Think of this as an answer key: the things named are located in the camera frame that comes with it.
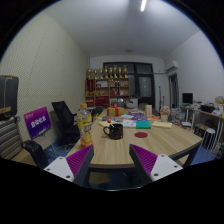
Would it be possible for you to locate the black office chair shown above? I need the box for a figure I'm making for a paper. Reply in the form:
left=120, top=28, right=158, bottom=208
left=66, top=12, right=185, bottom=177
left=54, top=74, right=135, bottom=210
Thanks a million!
left=52, top=101, right=80, bottom=144

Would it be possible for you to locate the white round stool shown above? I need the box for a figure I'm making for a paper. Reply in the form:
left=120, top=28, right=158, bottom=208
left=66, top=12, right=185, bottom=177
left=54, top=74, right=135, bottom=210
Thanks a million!
left=202, top=128, right=216, bottom=149

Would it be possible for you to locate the white air conditioner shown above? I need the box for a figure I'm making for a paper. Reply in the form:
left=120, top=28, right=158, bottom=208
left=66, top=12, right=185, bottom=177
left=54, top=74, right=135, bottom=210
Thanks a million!
left=166, top=61, right=178, bottom=72

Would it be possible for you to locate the gift box with red ribbon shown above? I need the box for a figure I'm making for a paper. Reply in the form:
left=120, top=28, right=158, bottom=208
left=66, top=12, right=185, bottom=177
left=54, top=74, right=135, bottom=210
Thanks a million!
left=107, top=104, right=124, bottom=117

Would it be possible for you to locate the yellow paper pad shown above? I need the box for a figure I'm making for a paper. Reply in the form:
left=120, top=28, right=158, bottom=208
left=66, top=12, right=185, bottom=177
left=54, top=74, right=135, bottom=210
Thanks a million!
left=152, top=121, right=172, bottom=129

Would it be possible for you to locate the red round coaster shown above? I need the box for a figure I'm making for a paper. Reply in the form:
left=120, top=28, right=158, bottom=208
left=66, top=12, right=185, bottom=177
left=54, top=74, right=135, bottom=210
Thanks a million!
left=134, top=132, right=148, bottom=138

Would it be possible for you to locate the purple sign board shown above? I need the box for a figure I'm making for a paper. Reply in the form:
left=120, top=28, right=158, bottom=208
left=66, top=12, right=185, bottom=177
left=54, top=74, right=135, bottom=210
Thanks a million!
left=24, top=107, right=52, bottom=139

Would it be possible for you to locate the red wooden shelf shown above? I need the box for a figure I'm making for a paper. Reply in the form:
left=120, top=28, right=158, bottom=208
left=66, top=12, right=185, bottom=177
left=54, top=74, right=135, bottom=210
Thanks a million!
left=85, top=78, right=130, bottom=106

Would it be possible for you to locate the striped grey chair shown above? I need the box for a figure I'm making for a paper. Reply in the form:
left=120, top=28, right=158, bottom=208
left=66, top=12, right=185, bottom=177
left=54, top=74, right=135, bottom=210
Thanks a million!
left=0, top=117, right=22, bottom=160

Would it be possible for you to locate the small orange box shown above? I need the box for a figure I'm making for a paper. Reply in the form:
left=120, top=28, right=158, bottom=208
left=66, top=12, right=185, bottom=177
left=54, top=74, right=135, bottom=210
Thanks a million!
left=145, top=105, right=152, bottom=116

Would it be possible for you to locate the teal notebook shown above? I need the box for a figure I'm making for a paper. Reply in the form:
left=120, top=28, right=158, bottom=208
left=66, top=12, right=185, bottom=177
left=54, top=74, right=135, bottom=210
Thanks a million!
left=136, top=121, right=151, bottom=129

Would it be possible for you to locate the white open booklet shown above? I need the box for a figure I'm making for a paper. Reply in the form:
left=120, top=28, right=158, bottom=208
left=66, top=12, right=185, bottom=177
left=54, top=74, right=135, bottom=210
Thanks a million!
left=122, top=119, right=136, bottom=128

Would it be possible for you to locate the flower pot with pink flowers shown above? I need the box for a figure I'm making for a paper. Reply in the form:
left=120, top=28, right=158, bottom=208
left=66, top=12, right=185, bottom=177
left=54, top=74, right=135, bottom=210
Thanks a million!
left=160, top=106, right=170, bottom=122

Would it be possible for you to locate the black chair armrest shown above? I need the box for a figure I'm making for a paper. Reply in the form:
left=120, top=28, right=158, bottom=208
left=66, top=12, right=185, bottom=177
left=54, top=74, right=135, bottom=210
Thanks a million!
left=22, top=140, right=49, bottom=169

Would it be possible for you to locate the yellow drink bottle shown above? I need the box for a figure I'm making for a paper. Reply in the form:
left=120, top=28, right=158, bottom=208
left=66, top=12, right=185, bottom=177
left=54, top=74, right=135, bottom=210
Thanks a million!
left=77, top=104, right=93, bottom=148

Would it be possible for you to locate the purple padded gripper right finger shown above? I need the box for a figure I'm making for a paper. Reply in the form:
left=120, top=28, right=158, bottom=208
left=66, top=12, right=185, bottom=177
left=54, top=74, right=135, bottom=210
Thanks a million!
left=129, top=144, right=182, bottom=185

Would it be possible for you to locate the side desk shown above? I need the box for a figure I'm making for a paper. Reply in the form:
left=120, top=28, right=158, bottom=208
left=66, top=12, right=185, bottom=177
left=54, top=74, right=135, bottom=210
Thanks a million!
left=181, top=106, right=224, bottom=150

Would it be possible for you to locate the black mug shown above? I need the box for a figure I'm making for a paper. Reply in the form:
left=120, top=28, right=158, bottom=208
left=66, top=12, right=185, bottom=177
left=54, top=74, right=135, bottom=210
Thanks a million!
left=103, top=124, right=123, bottom=140

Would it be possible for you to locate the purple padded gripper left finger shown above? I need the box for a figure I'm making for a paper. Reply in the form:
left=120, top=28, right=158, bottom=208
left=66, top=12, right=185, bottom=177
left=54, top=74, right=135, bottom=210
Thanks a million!
left=45, top=146, right=94, bottom=186

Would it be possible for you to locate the computer monitor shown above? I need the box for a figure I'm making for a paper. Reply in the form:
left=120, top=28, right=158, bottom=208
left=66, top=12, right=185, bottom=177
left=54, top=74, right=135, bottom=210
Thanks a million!
left=182, top=93, right=193, bottom=104

